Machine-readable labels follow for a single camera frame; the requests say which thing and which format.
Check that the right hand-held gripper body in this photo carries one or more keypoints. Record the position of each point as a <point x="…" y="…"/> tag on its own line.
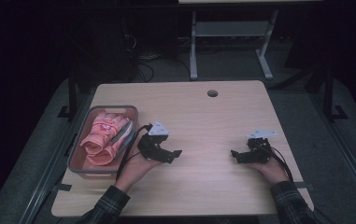
<point x="259" y="149"/>

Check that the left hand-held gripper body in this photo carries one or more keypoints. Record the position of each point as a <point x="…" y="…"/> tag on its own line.
<point x="157" y="141"/>

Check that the pink glove with grey palm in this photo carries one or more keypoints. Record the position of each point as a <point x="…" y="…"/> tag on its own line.
<point x="107" y="157"/>

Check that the pink glove with red print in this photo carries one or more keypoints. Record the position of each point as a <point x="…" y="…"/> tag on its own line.
<point x="102" y="130"/>

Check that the pink basket with grey rim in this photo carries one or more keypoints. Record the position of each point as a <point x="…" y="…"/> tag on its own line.
<point x="76" y="161"/>

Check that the person's right hand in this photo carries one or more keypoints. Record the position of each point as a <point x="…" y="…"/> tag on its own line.
<point x="272" y="171"/>

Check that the person's left hand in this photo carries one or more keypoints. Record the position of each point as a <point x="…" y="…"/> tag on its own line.
<point x="135" y="172"/>

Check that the black tape strip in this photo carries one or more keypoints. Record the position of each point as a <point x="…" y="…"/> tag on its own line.
<point x="63" y="187"/>
<point x="305" y="186"/>

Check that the grey metal stand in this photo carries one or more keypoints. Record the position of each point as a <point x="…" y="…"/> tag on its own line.
<point x="228" y="28"/>

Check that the black frame post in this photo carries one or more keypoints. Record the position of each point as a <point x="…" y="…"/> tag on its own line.
<point x="328" y="93"/>
<point x="72" y="93"/>

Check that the aluminium floor rail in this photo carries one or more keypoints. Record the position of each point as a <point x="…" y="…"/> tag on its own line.
<point x="46" y="174"/>
<point x="350" y="165"/>

